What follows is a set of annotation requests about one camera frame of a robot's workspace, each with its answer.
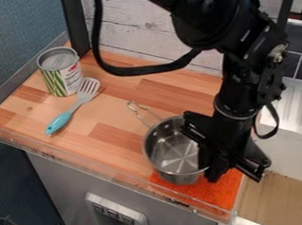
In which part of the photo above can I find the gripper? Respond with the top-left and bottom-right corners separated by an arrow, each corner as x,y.
178,105 -> 274,187

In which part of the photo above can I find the silver pot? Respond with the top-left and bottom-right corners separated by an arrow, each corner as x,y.
125,96 -> 213,189

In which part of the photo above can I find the orange cloth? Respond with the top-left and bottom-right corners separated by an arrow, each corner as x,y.
147,165 -> 248,216

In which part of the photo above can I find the white cabinet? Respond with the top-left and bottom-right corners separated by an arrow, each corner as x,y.
252,75 -> 302,190

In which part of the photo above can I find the green striped can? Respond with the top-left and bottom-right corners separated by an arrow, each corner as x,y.
34,45 -> 85,100

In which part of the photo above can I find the black cable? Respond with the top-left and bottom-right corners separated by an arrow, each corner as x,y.
87,0 -> 205,80

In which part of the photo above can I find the white spatula with blue handle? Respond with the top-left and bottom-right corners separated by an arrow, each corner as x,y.
41,76 -> 105,136

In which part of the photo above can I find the black frame post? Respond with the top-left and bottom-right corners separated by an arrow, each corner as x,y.
274,0 -> 302,29
60,0 -> 93,59

